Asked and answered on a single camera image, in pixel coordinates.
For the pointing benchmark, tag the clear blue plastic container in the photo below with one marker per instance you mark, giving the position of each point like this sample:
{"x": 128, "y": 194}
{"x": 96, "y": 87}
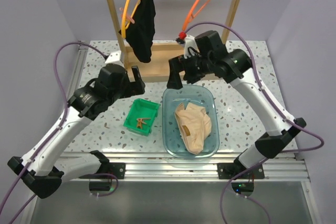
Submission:
{"x": 172, "y": 139}

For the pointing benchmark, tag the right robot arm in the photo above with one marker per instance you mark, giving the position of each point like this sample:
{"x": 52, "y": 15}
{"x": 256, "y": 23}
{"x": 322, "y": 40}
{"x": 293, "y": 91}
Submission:
{"x": 206, "y": 54}

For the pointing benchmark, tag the wooden hanger rack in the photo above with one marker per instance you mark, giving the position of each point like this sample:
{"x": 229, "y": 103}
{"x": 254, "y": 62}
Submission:
{"x": 157, "y": 70}

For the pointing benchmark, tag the beige underwear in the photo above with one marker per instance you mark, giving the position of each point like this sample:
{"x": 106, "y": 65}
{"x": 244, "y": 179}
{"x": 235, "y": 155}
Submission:
{"x": 194, "y": 125}

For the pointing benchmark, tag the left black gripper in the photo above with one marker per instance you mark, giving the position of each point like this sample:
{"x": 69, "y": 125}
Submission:
{"x": 133, "y": 88}

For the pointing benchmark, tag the black underwear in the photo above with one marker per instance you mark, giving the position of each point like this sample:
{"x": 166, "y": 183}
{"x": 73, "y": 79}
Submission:
{"x": 140, "y": 34}

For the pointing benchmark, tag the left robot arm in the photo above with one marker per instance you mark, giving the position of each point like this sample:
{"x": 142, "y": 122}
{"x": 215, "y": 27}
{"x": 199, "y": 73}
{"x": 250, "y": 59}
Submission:
{"x": 38, "y": 169}

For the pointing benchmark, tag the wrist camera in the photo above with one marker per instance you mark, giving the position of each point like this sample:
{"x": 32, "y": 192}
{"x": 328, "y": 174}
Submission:
{"x": 186, "y": 41}
{"x": 116, "y": 57}

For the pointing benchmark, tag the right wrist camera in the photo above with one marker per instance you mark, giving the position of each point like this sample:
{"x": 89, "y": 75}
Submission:
{"x": 186, "y": 41}

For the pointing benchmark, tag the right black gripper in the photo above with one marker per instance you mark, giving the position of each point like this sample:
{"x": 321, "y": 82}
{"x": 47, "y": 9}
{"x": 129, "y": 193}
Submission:
{"x": 178, "y": 64}

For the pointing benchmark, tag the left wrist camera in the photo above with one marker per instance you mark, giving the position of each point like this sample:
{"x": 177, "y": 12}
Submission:
{"x": 116, "y": 57}

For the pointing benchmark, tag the aluminium rail frame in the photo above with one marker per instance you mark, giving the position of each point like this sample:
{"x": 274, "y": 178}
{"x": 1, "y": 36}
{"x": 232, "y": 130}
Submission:
{"x": 145, "y": 156}

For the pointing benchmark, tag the green plastic bin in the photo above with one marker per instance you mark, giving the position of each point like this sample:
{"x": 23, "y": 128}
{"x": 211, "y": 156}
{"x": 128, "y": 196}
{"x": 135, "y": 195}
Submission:
{"x": 141, "y": 116}

